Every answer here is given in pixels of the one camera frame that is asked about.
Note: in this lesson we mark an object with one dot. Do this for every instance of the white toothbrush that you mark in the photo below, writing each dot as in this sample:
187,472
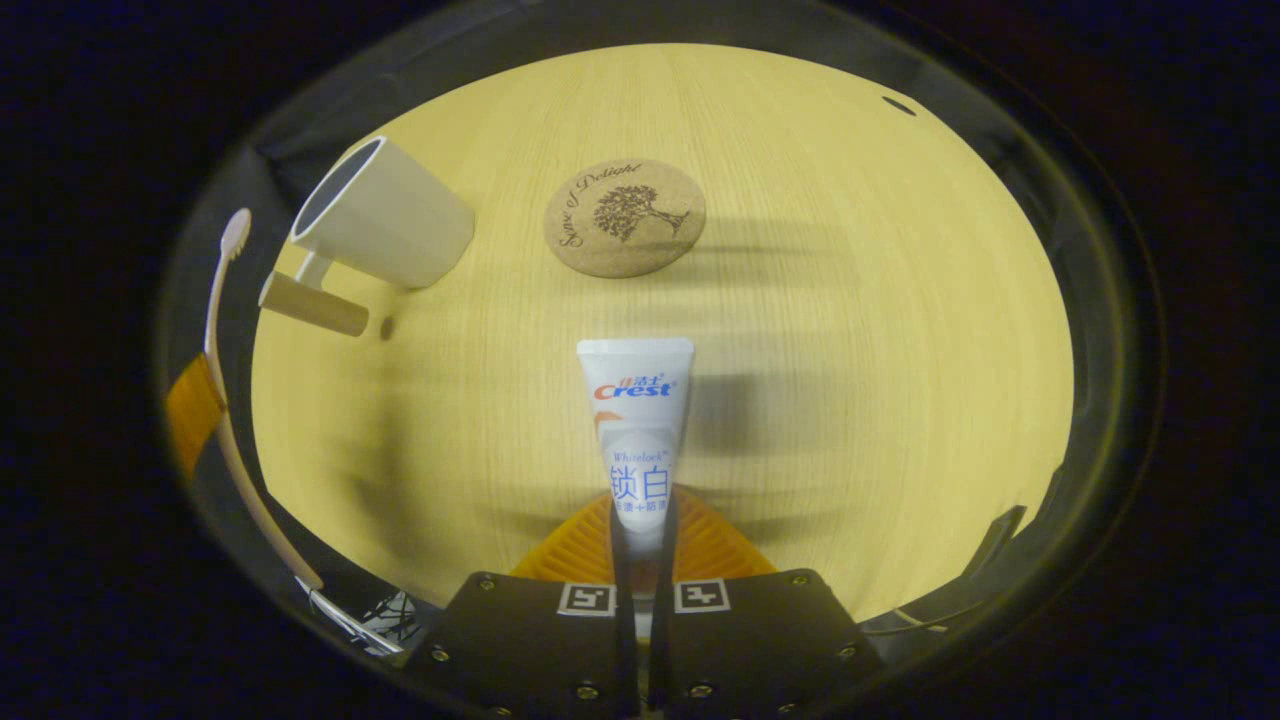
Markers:
236,232

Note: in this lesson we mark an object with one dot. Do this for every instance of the white toothpaste tube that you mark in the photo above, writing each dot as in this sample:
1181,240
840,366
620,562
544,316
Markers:
635,400

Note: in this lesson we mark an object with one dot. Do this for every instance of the black desk grommet hole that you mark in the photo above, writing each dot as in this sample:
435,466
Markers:
898,105

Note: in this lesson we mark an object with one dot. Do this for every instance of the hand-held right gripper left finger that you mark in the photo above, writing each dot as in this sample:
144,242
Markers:
520,650

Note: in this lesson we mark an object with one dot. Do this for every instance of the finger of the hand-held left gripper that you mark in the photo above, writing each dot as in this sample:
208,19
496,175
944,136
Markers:
195,410

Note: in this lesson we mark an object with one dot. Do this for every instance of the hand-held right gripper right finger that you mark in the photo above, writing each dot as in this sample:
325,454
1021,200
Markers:
760,650

